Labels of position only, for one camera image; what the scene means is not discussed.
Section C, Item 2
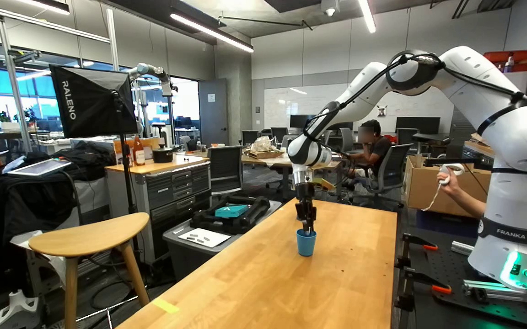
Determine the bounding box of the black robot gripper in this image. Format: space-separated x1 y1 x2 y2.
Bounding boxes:
294 181 321 235

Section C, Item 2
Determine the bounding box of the operator forearm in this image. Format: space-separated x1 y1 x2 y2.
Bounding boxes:
453 184 489 221

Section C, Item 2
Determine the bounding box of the light blue plastic cup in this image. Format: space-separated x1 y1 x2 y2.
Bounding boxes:
295 226 319 259

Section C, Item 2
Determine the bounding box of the black softbox light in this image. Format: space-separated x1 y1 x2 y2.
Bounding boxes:
48 64 140 140

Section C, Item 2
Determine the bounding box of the operator hand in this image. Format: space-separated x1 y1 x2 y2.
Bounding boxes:
438 170 466 197

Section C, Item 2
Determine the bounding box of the teal tool case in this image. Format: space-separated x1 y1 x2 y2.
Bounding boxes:
189 193 273 237

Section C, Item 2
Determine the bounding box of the grey mesh office chair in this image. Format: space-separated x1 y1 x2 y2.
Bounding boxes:
208 142 246 197

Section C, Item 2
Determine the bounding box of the person in dark shirt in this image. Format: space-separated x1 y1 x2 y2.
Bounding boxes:
347 118 396 179

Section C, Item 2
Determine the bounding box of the white paper sheet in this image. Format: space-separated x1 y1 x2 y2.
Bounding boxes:
176 224 235 250

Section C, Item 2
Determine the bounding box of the black office chair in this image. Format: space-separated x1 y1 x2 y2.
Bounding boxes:
374 140 416 197

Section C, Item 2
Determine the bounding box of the orange black spring clamp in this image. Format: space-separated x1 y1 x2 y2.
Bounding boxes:
394 265 456 314
400 230 444 255

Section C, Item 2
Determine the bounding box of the cardboard box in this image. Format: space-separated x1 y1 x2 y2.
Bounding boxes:
403 153 495 219

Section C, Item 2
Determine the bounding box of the grey drawer cabinet wooden top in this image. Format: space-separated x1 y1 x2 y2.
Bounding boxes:
105 151 213 265

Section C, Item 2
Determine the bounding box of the grey door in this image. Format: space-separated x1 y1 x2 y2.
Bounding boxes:
198 76 231 146

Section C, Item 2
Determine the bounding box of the white handheld controller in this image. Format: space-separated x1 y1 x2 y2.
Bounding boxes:
420 160 469 213

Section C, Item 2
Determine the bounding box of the black pot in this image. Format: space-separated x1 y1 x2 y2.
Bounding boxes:
151 146 176 164

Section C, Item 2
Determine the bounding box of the black base board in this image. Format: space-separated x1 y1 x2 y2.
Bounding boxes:
392 208 527 329

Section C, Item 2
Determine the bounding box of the yellow tape strip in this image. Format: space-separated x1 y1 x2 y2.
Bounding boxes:
151 296 184 316

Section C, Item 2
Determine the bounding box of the red label bottle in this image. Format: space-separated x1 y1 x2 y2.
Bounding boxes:
131 135 149 168

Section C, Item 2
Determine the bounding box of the black light stand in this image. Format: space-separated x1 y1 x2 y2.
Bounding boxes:
118 131 138 215

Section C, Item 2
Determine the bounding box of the round wooden stool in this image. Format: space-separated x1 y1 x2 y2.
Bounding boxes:
28 210 153 329

